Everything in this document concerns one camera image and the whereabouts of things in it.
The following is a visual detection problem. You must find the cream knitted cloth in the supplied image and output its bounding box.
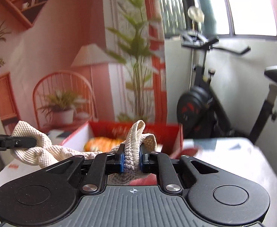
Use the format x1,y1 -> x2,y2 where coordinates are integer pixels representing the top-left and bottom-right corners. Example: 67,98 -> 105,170
11,120 -> 157,186

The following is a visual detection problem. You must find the printed room backdrop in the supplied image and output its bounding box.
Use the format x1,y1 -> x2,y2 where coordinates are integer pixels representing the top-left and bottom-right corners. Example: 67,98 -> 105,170
0,0 -> 167,134

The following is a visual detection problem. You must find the red strawberry cardboard box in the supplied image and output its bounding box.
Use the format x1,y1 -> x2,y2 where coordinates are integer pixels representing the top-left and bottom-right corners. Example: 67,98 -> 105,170
60,120 -> 184,186

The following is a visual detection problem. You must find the black exercise bike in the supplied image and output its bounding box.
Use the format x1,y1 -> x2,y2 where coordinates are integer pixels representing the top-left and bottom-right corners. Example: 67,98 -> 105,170
176,28 -> 277,145

